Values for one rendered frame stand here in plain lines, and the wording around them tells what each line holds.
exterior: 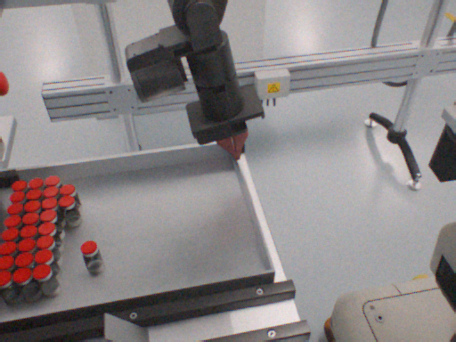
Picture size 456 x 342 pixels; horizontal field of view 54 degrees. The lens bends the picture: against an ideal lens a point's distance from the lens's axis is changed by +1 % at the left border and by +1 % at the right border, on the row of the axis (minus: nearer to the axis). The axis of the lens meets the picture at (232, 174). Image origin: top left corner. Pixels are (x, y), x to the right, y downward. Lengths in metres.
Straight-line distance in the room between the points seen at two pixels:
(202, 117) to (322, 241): 1.23
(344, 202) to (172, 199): 1.31
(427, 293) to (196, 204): 0.87
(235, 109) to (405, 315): 0.89
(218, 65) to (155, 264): 0.28
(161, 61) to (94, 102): 1.10
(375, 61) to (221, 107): 1.26
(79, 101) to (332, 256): 1.06
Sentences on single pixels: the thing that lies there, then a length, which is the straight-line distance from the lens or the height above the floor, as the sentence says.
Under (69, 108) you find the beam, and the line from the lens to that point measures 1.65.
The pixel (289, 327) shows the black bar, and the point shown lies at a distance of 0.56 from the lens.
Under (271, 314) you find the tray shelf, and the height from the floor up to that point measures 0.88.
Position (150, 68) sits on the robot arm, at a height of 1.11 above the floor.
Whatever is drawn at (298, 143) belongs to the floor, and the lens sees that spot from 2.17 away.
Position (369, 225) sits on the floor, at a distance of 1.87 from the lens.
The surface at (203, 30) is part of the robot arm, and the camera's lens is 0.51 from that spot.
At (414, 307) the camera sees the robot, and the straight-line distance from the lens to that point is 1.37.
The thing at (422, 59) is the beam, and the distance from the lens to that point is 1.90.
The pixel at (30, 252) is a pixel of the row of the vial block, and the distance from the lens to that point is 0.63.
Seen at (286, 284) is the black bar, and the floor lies 0.90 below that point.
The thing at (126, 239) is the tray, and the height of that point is 0.88.
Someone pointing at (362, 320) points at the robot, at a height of 0.28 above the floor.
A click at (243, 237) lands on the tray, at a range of 0.65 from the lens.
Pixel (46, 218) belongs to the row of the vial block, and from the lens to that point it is 0.66.
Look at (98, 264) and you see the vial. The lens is 0.62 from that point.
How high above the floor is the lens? 1.39
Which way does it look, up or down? 44 degrees down
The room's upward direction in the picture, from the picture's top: straight up
